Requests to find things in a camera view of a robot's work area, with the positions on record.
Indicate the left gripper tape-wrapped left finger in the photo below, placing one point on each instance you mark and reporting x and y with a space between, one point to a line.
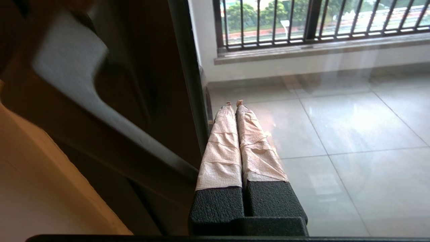
221 161

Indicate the black balcony railing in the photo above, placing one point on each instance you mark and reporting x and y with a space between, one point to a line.
336 37

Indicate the black window frame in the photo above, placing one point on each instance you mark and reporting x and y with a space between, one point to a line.
312 20

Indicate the left gripper tape-wrapped right finger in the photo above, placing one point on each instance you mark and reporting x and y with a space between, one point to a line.
262 161

